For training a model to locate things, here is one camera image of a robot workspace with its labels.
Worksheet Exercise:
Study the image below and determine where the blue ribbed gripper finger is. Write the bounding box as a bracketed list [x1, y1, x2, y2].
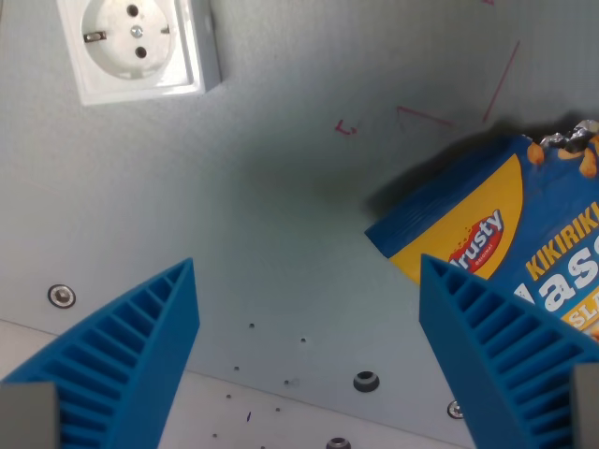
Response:
[0, 256, 201, 449]
[418, 253, 599, 449]

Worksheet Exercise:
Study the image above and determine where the blue yellow peanut snack bag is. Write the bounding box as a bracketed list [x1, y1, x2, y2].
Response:
[364, 119, 599, 345]

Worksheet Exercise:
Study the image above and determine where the white wall power socket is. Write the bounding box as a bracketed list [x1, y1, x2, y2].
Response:
[55, 0, 223, 107]

